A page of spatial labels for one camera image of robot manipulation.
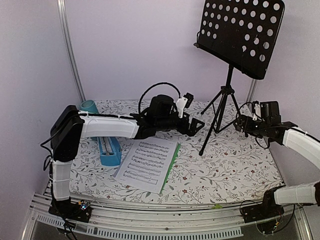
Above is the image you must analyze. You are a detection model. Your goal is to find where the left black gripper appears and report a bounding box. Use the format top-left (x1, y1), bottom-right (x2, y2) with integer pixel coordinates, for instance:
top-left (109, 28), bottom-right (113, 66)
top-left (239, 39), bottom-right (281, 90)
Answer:
top-left (156, 112), bottom-right (206, 137)

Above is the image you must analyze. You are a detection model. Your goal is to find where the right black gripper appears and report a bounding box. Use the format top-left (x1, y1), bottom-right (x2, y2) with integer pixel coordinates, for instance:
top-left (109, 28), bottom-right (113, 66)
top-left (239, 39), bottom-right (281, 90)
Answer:
top-left (234, 114), bottom-right (270, 139)

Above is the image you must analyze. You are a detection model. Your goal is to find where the white sheet music page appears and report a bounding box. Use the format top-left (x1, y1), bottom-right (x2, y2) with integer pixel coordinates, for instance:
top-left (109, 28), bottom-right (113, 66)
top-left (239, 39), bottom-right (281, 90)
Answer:
top-left (114, 137), bottom-right (180, 194)

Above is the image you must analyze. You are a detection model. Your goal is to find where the black music stand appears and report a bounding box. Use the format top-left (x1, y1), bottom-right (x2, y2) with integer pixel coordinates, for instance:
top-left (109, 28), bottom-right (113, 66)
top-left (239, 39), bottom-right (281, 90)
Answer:
top-left (194, 0), bottom-right (285, 155)

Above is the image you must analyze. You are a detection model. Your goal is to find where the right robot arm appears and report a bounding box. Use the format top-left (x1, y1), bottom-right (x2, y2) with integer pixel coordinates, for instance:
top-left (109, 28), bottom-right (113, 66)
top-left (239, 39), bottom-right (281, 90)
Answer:
top-left (233, 101), bottom-right (320, 218)

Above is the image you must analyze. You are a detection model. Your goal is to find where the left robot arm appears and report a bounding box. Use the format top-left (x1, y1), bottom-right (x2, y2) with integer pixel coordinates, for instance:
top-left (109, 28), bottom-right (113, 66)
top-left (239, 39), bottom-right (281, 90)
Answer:
top-left (40, 93), bottom-right (205, 217)

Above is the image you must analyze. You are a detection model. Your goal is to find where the green paper sheet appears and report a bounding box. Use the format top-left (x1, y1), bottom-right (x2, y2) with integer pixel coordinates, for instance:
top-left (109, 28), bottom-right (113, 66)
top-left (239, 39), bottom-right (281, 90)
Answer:
top-left (160, 143), bottom-right (181, 194)

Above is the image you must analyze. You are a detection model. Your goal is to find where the floral table mat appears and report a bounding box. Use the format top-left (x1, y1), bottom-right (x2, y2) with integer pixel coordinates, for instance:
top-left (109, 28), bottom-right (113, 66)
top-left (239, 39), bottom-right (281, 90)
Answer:
top-left (53, 101), bottom-right (284, 205)

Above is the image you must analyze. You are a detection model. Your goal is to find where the blue metronome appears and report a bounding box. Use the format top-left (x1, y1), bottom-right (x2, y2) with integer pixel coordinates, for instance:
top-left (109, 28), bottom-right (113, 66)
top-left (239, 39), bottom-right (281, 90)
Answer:
top-left (97, 137), bottom-right (122, 167)

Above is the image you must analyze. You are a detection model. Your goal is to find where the teal cylinder cup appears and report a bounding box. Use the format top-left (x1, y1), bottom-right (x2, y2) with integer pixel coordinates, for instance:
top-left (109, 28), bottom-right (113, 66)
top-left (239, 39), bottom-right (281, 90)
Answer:
top-left (79, 100), bottom-right (99, 114)

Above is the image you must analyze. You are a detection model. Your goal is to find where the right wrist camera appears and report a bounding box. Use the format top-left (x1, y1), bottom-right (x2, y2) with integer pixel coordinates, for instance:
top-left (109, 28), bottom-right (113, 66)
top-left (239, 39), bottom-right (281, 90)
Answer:
top-left (252, 101), bottom-right (261, 121)

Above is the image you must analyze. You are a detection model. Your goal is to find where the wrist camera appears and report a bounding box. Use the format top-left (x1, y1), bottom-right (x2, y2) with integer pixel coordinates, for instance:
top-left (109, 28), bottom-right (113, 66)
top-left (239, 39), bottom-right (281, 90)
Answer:
top-left (175, 92), bottom-right (194, 118)
top-left (252, 101), bottom-right (261, 121)

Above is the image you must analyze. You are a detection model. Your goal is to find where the right camera cable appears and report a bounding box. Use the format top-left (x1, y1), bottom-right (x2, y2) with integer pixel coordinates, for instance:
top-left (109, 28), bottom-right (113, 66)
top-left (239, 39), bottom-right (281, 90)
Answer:
top-left (236, 101), bottom-right (271, 151)

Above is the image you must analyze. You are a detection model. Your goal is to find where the camera cable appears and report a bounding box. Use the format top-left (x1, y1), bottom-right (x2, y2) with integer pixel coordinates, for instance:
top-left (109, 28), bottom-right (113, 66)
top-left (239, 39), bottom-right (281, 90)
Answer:
top-left (236, 101), bottom-right (271, 151)
top-left (138, 82), bottom-right (182, 118)

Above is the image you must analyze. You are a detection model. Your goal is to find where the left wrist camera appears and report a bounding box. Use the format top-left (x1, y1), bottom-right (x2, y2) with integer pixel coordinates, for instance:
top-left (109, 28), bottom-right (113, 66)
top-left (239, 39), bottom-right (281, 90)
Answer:
top-left (175, 92), bottom-right (194, 118)

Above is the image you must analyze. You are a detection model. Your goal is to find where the right aluminium frame post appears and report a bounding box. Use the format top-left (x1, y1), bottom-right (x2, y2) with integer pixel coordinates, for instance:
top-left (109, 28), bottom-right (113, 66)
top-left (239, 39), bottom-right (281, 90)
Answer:
top-left (246, 79), bottom-right (258, 102)

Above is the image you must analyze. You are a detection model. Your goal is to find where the aluminium frame post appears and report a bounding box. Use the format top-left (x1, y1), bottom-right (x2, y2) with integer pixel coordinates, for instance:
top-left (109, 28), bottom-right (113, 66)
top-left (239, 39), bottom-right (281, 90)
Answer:
top-left (246, 79), bottom-right (258, 102)
top-left (56, 0), bottom-right (86, 102)

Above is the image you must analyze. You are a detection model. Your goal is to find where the left camera cable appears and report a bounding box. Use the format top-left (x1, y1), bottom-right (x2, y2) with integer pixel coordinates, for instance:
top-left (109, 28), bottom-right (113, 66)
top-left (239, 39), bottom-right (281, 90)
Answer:
top-left (138, 82), bottom-right (182, 118)

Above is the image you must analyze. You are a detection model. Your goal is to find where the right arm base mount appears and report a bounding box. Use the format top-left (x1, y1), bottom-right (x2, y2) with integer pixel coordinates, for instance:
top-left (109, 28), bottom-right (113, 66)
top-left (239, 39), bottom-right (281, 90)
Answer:
top-left (240, 195), bottom-right (285, 223)

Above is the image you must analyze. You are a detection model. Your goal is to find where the aluminium front rail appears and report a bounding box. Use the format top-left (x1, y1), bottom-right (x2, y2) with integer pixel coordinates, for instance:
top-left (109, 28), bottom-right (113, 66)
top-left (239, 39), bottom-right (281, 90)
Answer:
top-left (21, 190), bottom-right (313, 240)

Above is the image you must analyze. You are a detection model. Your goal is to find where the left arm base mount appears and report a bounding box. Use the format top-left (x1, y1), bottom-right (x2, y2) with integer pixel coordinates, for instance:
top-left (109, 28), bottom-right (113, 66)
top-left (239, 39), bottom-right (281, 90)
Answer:
top-left (48, 198), bottom-right (92, 223)

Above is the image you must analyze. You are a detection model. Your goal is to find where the left aluminium frame post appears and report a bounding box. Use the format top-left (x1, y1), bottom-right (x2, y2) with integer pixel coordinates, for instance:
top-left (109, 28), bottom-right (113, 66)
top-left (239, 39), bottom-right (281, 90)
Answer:
top-left (56, 0), bottom-right (86, 102)

